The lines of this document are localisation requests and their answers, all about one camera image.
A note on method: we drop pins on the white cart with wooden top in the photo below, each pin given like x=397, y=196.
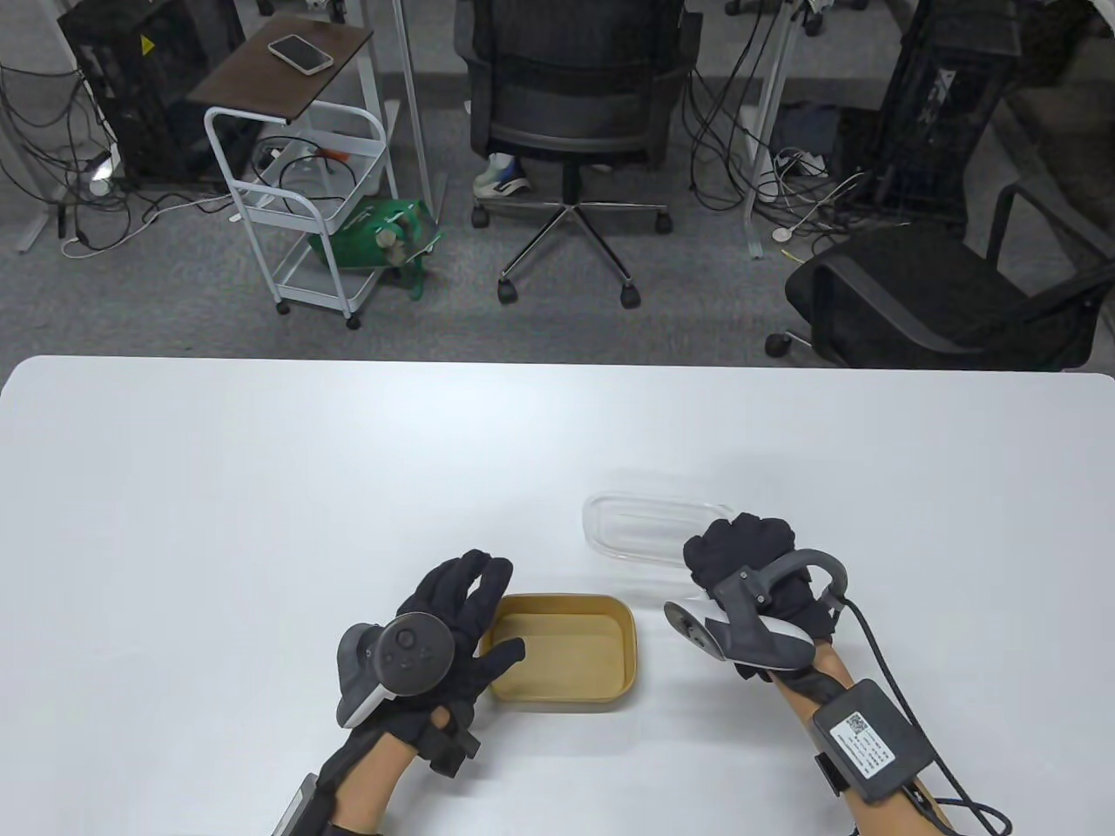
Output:
x=279, y=74

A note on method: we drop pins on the black computer tower yellow sticker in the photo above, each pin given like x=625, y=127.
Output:
x=148, y=78

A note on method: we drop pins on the person's right hand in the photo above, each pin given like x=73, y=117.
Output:
x=740, y=544

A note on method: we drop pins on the person's left forearm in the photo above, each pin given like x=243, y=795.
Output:
x=366, y=784

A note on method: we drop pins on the brown paper takeout box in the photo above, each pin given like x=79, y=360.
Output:
x=557, y=644

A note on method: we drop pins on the black armrest office chair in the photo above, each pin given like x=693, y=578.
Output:
x=915, y=279

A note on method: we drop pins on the person's left hand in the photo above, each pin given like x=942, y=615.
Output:
x=462, y=601

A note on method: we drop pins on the white desk leg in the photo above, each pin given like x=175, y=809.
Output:
x=766, y=113
x=414, y=96

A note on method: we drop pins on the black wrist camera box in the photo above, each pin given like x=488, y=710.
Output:
x=871, y=740

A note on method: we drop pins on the grey right hand controller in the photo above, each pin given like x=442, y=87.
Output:
x=758, y=640

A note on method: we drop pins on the white power strip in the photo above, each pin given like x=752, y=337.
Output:
x=801, y=162

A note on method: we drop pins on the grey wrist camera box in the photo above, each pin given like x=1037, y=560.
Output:
x=296, y=805

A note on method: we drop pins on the green bag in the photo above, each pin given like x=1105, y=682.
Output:
x=366, y=235

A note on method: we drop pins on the smartphone in pale case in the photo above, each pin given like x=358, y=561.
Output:
x=300, y=52

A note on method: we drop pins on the clear plastic takeout lid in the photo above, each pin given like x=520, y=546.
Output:
x=645, y=527

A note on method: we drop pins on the black mesh office chair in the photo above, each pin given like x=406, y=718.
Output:
x=575, y=113

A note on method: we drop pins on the grey left hand controller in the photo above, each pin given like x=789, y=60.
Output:
x=409, y=649

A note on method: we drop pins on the person's right forearm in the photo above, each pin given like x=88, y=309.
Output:
x=836, y=675

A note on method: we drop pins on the grey hand controller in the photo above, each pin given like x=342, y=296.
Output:
x=409, y=649
x=758, y=640

